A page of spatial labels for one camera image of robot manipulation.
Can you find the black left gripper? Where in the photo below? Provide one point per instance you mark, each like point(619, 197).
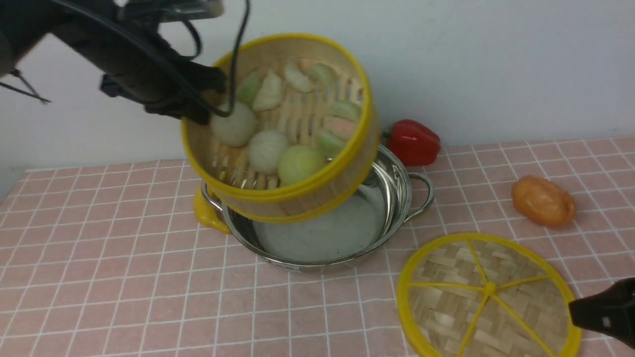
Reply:
point(137, 79)

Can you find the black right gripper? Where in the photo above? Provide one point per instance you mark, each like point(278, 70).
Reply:
point(611, 312)

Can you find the yellow woven steamer lid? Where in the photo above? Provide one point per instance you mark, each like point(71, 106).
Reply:
point(479, 295)

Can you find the yellow bamboo steamer basket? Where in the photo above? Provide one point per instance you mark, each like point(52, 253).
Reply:
point(262, 198)

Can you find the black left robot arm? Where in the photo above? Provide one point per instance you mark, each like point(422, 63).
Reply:
point(145, 50)

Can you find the stainless steel pot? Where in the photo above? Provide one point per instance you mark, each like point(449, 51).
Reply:
point(388, 198)

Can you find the white round bun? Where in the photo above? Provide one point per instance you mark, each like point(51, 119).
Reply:
point(237, 129)
point(265, 150)

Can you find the white-green dumpling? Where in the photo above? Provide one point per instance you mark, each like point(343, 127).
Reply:
point(271, 93)
point(297, 79)

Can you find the yellow bell pepper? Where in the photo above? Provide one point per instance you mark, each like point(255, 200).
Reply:
point(208, 210)

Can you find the green round bun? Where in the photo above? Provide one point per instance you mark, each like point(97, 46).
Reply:
point(298, 163)

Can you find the green dumpling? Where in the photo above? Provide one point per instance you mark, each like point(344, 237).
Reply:
point(322, 75)

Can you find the pink-green dumpling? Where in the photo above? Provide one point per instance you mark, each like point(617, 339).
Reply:
point(339, 125)

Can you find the red bell pepper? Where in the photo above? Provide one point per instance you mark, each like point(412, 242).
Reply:
point(413, 143)

